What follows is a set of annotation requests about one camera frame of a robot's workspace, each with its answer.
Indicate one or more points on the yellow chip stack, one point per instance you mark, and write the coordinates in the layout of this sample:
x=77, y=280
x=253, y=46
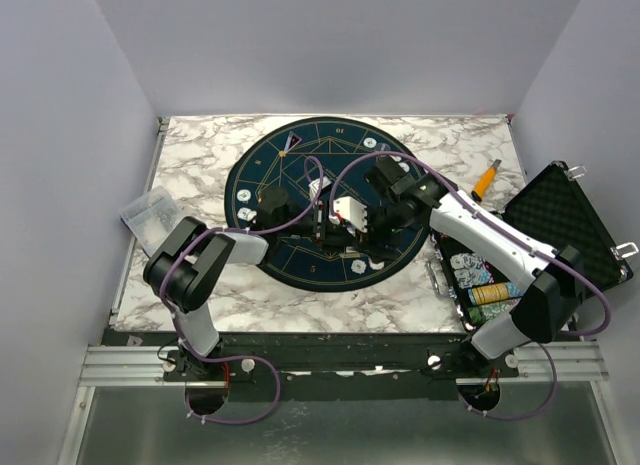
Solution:
x=495, y=292

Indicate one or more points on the green chip stack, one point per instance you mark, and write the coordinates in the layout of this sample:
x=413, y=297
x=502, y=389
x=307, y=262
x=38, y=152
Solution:
x=480, y=314

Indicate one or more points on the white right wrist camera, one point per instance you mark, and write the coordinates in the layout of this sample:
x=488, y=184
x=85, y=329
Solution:
x=350, y=212

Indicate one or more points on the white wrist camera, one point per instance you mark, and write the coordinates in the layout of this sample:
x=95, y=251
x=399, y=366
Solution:
x=350, y=212
x=319, y=186

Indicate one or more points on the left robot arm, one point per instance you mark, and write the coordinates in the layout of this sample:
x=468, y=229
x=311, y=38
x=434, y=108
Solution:
x=186, y=267

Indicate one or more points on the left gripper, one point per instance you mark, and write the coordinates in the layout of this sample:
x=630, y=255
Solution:
x=321, y=224

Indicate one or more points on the white 5 poker chip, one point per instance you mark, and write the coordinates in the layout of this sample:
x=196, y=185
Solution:
x=358, y=266

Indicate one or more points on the white chip stack in case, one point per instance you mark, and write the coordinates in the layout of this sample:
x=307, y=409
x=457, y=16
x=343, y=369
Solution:
x=470, y=270

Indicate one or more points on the round blue poker mat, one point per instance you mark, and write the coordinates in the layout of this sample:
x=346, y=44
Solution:
x=328, y=145

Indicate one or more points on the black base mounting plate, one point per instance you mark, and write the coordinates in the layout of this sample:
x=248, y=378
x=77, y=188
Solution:
x=319, y=366

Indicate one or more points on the chrome case handle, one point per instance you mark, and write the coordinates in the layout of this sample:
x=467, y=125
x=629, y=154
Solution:
x=441, y=291

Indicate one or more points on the black poker chip case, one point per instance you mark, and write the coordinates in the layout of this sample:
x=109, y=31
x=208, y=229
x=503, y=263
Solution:
x=554, y=210

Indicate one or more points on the grey 1 poker chip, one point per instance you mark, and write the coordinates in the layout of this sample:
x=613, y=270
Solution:
x=376, y=265

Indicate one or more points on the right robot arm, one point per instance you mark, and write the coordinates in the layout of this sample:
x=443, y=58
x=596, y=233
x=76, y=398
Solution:
x=549, y=279

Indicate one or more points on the aluminium frame rail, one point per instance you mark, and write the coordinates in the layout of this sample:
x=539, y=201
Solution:
x=122, y=366

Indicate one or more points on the clear plastic screw box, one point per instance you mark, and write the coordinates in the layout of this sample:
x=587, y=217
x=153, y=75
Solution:
x=151, y=218

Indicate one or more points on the yellow utility knife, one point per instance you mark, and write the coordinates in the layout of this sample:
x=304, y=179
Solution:
x=485, y=181

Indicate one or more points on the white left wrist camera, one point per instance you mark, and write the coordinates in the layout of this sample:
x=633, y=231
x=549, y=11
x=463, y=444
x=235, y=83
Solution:
x=319, y=186

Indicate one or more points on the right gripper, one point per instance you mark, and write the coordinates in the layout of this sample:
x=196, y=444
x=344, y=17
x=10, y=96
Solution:
x=366, y=243

